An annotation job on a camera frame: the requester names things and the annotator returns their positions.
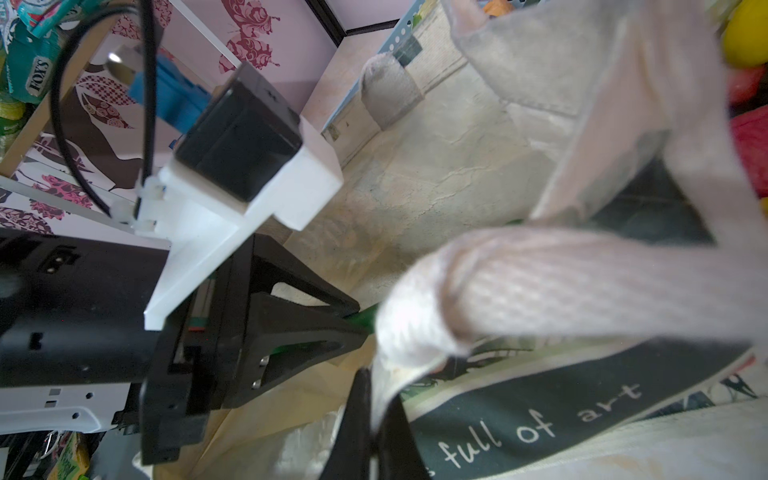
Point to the Fox's candy bag lower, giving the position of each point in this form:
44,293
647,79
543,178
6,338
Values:
30,61

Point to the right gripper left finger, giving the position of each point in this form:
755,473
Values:
350,456

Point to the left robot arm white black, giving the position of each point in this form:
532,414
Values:
77,356

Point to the cream canvas grocery tote bag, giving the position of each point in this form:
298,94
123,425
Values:
569,260

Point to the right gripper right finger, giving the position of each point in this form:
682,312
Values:
398,455

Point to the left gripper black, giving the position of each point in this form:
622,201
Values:
194,372

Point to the blue plastic basket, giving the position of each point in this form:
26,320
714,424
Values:
387,87

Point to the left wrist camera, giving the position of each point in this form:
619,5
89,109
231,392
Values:
248,157

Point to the long green chili pepper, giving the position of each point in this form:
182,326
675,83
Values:
364,319

